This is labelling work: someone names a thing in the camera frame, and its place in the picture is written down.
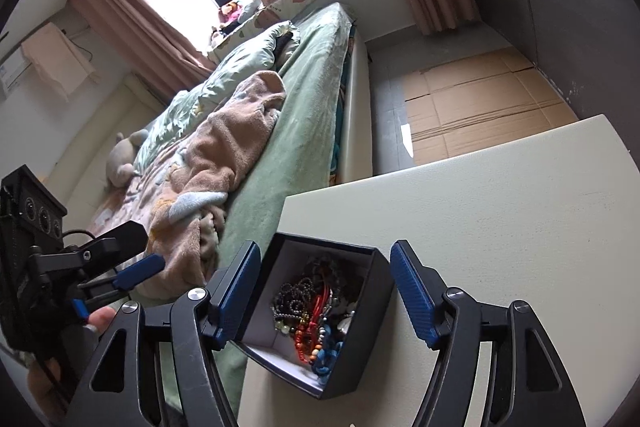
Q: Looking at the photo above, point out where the white air conditioner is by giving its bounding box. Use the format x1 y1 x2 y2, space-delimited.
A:
0 32 36 100

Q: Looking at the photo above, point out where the person's left hand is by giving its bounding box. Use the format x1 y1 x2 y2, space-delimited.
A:
25 306 121 425

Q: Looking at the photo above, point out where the beige towel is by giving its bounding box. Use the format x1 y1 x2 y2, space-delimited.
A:
22 23 101 102

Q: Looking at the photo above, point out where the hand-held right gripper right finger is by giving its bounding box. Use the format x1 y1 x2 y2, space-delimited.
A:
390 239 588 427

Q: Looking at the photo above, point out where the blue bead bracelet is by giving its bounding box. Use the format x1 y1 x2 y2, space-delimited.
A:
312 327 346 378

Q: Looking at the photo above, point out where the brown wooden bead bracelet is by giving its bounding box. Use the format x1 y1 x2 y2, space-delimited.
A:
302 254 373 313

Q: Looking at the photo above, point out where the beige plush toy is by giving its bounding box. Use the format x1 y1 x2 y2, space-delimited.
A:
104 129 151 188

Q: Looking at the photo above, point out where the black jewelry box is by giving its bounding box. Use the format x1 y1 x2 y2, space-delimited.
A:
234 232 398 400

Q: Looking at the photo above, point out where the orange red bead bracelet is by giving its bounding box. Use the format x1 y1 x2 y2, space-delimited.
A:
294 324 321 365

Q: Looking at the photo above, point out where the flattened cardboard sheet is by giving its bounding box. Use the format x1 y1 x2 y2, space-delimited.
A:
402 47 581 168

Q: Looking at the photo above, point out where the light green quilt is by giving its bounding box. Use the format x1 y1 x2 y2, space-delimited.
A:
132 21 301 180

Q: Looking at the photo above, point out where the peach fleece blanket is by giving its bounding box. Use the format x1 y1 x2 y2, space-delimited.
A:
90 69 287 303

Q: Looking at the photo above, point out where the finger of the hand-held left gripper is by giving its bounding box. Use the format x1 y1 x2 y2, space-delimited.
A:
75 221 167 305
71 298 92 325

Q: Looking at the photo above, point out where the dark bead bracelet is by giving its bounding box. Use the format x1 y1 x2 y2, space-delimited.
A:
272 274 321 323

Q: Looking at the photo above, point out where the silver charm red cord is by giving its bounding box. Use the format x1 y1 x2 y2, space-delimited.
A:
307 282 335 333

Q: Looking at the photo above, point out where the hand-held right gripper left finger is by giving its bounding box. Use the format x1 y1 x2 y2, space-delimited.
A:
62 241 262 427

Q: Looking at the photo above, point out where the green bed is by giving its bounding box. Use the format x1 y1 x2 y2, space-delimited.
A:
45 2 376 427

